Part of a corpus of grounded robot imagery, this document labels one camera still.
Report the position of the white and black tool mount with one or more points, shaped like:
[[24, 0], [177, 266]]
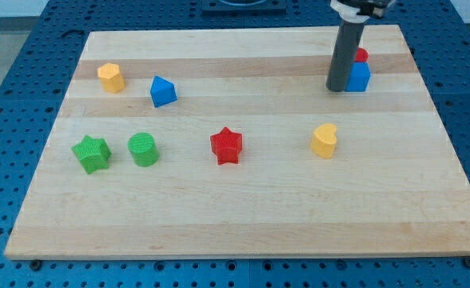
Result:
[[360, 11]]

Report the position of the blue cube block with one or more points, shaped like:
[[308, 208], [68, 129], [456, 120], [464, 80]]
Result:
[[359, 77]]

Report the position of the wooden board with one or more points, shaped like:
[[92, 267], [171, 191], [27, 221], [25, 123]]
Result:
[[394, 186]]

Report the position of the red star block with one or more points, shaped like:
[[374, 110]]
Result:
[[226, 145]]

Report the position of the blue triangle block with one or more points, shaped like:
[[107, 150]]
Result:
[[162, 92]]

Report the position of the yellow hexagon block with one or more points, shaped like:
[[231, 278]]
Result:
[[111, 78]]

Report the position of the green star block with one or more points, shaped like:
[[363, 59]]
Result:
[[92, 153]]

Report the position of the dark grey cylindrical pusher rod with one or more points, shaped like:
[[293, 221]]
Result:
[[344, 55]]

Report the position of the green cylinder block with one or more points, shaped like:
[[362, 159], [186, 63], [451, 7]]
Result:
[[143, 149]]

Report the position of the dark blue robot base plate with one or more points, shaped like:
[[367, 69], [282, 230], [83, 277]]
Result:
[[242, 6]]

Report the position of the yellow heart block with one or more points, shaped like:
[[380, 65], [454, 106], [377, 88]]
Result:
[[324, 140]]

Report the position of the red circle block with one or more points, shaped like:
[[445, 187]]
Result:
[[361, 55]]

